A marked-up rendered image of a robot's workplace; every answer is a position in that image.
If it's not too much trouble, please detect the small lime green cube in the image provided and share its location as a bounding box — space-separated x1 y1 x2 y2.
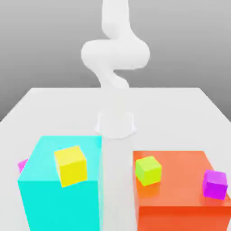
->
135 156 162 187

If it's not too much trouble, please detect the small yellow cube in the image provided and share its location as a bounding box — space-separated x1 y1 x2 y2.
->
54 145 88 188

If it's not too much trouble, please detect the small magenta cube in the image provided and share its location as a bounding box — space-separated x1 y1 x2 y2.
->
17 158 29 175

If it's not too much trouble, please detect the small purple cube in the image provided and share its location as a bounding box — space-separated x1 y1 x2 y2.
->
202 169 228 201

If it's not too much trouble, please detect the large orange box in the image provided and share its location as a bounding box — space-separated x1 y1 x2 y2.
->
133 150 231 231

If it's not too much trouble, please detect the large cyan box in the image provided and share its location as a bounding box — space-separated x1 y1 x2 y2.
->
17 135 103 231

